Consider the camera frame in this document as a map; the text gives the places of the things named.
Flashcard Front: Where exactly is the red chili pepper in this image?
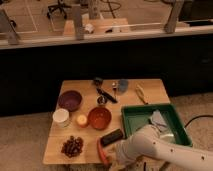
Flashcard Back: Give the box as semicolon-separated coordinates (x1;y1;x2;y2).
97;139;110;166

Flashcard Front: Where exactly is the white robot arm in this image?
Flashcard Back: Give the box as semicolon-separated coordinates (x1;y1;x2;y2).
115;125;213;171

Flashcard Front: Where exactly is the blue cup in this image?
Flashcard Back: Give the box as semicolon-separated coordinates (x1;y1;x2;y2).
118;79;128;93

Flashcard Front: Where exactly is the white paper cup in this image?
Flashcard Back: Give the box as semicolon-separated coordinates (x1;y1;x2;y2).
52;108;70;127

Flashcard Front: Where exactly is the metal spoon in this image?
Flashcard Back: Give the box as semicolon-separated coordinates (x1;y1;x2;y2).
112;82;117;99

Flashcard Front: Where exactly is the small black object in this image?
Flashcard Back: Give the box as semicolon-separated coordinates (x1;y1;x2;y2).
93;77;103;86

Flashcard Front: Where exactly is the wooden table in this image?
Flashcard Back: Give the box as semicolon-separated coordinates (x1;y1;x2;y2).
43;79;170;165

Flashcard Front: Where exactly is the red bowl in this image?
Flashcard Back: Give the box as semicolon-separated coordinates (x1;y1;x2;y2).
88;107;112;130

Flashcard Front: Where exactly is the purple bowl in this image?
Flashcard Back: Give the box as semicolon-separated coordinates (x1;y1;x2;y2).
58;90;82;112

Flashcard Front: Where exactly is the yellow candle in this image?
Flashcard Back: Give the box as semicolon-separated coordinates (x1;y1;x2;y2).
76;115;88;128

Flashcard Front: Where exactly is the green plastic tray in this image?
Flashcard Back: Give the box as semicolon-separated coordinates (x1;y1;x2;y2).
121;103;192;147

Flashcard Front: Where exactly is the black rectangular block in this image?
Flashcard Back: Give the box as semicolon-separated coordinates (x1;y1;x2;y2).
100;129;123;146

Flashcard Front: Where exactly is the grey cloth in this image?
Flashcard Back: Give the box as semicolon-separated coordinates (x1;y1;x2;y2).
149;110;167;132

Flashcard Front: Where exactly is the bunch of dark grapes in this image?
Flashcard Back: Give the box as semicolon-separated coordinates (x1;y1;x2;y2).
61;136;84;158

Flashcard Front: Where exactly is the black office chair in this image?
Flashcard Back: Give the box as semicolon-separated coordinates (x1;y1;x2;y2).
47;0;71;19

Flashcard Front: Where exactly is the black handled utensil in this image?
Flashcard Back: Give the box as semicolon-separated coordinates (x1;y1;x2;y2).
96;88;118;103

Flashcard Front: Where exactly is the yellow handled tool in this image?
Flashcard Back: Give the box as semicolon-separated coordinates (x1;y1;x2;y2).
136;85;148;104

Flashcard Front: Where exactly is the black cable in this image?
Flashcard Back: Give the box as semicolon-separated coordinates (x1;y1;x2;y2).
184;114;213;129

